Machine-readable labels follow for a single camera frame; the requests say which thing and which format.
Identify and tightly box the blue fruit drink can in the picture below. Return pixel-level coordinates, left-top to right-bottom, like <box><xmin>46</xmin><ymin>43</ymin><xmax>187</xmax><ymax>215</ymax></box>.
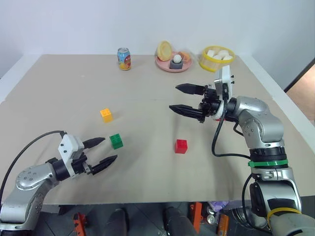
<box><xmin>117</xmin><ymin>47</ymin><xmax>132</xmax><ymax>72</ymax></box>

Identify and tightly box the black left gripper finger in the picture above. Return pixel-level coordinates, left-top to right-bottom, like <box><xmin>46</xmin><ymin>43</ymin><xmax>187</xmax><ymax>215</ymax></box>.
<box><xmin>82</xmin><ymin>137</ymin><xmax>106</xmax><ymax>149</ymax></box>
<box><xmin>91</xmin><ymin>154</ymin><xmax>119</xmax><ymax>176</ymax></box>

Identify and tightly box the yellow plastic basket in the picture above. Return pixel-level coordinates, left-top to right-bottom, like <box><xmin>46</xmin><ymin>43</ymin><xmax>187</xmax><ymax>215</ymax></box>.
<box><xmin>199</xmin><ymin>45</ymin><xmax>236</xmax><ymax>73</ymax></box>

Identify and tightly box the pink round plate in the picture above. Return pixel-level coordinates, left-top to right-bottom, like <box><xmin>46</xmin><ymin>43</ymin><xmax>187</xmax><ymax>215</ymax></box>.
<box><xmin>155</xmin><ymin>50</ymin><xmax>193</xmax><ymax>73</ymax></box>

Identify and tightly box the orange fruit piece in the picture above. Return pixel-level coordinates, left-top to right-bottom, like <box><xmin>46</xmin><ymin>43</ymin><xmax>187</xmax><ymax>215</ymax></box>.
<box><xmin>178</xmin><ymin>51</ymin><xmax>191</xmax><ymax>63</ymax></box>

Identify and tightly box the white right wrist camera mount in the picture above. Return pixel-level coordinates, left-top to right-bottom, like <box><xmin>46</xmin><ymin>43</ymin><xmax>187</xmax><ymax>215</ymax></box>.
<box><xmin>213</xmin><ymin>65</ymin><xmax>235</xmax><ymax>102</ymax></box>

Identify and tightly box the grey egg cup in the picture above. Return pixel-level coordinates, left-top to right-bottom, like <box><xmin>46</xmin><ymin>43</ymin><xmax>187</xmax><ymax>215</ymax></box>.
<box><xmin>169</xmin><ymin>59</ymin><xmax>184</xmax><ymax>70</ymax></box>

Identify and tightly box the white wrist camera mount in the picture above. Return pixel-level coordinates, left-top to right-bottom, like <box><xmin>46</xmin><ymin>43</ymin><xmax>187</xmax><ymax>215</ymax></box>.
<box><xmin>213</xmin><ymin>65</ymin><xmax>235</xmax><ymax>102</ymax></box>
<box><xmin>57</xmin><ymin>133</ymin><xmax>85</xmax><ymax>178</ymax></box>

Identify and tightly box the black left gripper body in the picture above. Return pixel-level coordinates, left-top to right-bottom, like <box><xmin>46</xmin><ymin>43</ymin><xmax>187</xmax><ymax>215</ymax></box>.
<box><xmin>71</xmin><ymin>152</ymin><xmax>95</xmax><ymax>177</ymax></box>

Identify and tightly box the yellow toy cube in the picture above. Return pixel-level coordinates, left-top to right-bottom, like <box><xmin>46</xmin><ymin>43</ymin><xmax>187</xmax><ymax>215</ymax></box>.
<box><xmin>99</xmin><ymin>108</ymin><xmax>114</xmax><ymax>123</ymax></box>

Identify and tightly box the red toy cube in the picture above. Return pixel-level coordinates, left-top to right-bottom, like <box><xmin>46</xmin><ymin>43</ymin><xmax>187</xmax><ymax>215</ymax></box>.
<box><xmin>175</xmin><ymin>139</ymin><xmax>189</xmax><ymax>154</ymax></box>

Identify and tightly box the orange black clamp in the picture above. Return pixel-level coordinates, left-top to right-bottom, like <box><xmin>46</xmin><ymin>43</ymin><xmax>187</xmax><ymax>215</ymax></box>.
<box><xmin>72</xmin><ymin>212</ymin><xmax>91</xmax><ymax>236</ymax></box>
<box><xmin>188</xmin><ymin>202</ymin><xmax>204</xmax><ymax>235</ymax></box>

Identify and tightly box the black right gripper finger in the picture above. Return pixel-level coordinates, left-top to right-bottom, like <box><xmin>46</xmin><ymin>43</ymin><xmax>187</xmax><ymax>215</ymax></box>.
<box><xmin>169</xmin><ymin>104</ymin><xmax>205</xmax><ymax>123</ymax></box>
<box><xmin>175</xmin><ymin>83</ymin><xmax>206</xmax><ymax>96</ymax></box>

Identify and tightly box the orange drink can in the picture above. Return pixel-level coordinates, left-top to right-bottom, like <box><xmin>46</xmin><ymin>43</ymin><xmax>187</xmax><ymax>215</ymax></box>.
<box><xmin>216</xmin><ymin>213</ymin><xmax>230</xmax><ymax>236</ymax></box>

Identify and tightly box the yellow bread bun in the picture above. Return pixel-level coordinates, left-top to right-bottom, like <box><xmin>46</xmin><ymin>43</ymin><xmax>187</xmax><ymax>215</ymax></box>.
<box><xmin>157</xmin><ymin>40</ymin><xmax>172</xmax><ymax>62</ymax></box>

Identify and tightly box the green toy cube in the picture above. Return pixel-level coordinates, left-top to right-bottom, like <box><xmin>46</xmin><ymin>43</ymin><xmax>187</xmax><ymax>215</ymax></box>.
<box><xmin>109</xmin><ymin>133</ymin><xmax>124</xmax><ymax>150</ymax></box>

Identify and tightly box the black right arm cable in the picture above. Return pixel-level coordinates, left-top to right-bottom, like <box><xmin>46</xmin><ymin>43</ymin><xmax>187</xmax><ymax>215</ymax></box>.
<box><xmin>211</xmin><ymin>85</ymin><xmax>252</xmax><ymax>159</ymax></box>

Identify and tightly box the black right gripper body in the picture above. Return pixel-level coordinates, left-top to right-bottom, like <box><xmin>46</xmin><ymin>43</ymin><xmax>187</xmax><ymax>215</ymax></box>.
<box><xmin>197</xmin><ymin>84</ymin><xmax>223</xmax><ymax>118</ymax></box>

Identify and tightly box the dark rounded shape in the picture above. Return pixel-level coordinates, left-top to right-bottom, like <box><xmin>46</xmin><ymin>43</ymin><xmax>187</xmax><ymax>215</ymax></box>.
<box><xmin>163</xmin><ymin>206</ymin><xmax>195</xmax><ymax>236</ymax></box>
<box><xmin>105</xmin><ymin>208</ymin><xmax>130</xmax><ymax>236</ymax></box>

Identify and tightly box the purple crumpled bag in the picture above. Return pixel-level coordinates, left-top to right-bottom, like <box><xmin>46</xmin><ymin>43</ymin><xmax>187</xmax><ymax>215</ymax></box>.
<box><xmin>208</xmin><ymin>201</ymin><xmax>230</xmax><ymax>212</ymax></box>

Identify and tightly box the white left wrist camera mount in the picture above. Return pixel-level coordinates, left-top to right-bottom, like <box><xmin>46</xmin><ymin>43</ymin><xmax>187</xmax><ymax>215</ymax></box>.
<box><xmin>57</xmin><ymin>133</ymin><xmax>85</xmax><ymax>178</ymax></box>

